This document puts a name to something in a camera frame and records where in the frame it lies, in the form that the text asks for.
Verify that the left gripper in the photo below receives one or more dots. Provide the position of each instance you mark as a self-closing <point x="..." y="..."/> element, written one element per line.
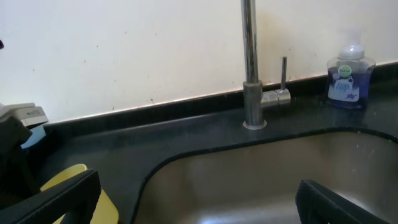
<point x="11" y="135"/>

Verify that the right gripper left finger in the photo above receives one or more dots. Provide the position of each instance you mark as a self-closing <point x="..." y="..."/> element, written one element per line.
<point x="46" y="205"/>

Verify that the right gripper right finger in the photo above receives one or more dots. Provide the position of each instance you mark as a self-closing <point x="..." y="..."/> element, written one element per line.
<point x="326" y="208"/>

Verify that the blue cup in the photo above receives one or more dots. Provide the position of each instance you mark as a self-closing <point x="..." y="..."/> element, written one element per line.
<point x="36" y="137"/>

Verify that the yellow cup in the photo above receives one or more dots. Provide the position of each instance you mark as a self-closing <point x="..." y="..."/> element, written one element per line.
<point x="107" y="210"/>

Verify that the steel sink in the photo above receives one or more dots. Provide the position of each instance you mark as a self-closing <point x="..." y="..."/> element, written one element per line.
<point x="233" y="180"/>

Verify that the blue soap bottle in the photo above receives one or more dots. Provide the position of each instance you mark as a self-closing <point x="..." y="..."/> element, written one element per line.
<point x="349" y="88"/>

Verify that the steel tap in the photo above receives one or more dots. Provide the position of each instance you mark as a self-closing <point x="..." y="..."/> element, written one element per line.
<point x="250" y="46"/>

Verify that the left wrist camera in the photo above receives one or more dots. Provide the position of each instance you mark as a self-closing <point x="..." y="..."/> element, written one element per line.
<point x="28" y="113"/>

